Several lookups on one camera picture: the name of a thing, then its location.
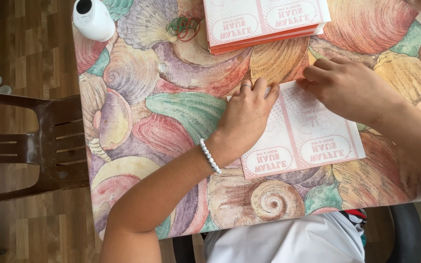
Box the person's right hand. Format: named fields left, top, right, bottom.
left=296, top=56, right=408, bottom=127

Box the person's left hand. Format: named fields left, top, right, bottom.
left=205, top=77, right=280, bottom=169

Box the pink printed paper sheet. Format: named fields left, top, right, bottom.
left=226, top=80, right=366, bottom=180

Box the seashell print tablecloth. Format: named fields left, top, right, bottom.
left=72, top=0, right=421, bottom=240

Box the stack of pink printed leaflets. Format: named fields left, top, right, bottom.
left=202, top=0, right=332, bottom=56

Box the person's white garment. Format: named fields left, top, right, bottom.
left=203, top=209, right=367, bottom=263

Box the brown plastic chair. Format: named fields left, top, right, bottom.
left=0, top=89, right=90, bottom=207

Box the white bead bracelet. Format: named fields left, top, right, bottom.
left=199, top=138, right=223, bottom=175

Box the white round camera device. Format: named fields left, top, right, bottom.
left=73, top=0, right=116, bottom=42

